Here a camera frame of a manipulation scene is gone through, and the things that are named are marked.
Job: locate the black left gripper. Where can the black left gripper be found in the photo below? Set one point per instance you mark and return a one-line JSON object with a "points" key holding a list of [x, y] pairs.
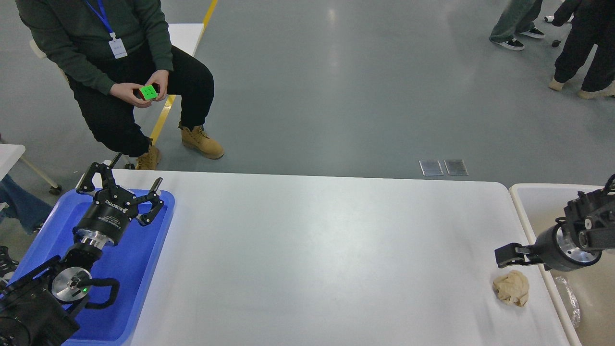
{"points": [[109, 214]]}

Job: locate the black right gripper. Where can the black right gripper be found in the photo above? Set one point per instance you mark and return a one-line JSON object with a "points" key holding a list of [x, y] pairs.
{"points": [[554, 248]]}

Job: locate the brown paper ball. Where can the brown paper ball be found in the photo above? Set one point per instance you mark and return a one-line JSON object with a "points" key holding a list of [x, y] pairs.
{"points": [[512, 288]]}

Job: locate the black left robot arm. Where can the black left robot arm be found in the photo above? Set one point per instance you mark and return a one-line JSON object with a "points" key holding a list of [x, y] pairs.
{"points": [[85, 278]]}

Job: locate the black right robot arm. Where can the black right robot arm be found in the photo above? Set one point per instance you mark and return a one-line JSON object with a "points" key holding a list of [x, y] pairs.
{"points": [[577, 239]]}

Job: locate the blue plastic tray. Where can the blue plastic tray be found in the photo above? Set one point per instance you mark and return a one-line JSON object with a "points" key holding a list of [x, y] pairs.
{"points": [[132, 262]]}

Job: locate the crumpled clear plastic wrap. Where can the crumpled clear plastic wrap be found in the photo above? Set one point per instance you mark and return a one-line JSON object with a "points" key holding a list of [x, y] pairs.
{"points": [[569, 300]]}

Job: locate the person in blue jeans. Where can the person in blue jeans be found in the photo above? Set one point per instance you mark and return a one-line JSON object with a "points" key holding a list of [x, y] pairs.
{"points": [[29, 210]]}

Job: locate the right metal floor plate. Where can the right metal floor plate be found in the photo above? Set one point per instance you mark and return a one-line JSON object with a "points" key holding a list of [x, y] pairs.
{"points": [[456, 167]]}

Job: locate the metal floor plate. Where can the metal floor plate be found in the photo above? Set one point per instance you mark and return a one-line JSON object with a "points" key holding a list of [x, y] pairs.
{"points": [[456, 167], [431, 168]]}

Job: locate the colourful puzzle cube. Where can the colourful puzzle cube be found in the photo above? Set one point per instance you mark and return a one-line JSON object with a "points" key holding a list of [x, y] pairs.
{"points": [[149, 92]]}

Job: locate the white side table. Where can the white side table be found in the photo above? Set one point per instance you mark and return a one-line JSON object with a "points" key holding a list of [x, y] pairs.
{"points": [[14, 161]]}

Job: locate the left metal floor plate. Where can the left metal floor plate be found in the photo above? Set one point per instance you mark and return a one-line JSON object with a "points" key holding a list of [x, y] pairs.
{"points": [[431, 168]]}

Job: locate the person in green sweater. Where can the person in green sweater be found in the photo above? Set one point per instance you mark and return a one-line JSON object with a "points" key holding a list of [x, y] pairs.
{"points": [[108, 49]]}

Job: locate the white board on floor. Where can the white board on floor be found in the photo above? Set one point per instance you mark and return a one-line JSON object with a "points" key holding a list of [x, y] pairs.
{"points": [[186, 36]]}

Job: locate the person in grey trousers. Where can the person in grey trousers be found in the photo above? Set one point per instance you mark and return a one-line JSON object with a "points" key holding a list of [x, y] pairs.
{"points": [[517, 18]]}

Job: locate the person in black trousers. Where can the person in black trousers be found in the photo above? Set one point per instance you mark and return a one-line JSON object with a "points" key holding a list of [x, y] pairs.
{"points": [[592, 25]]}

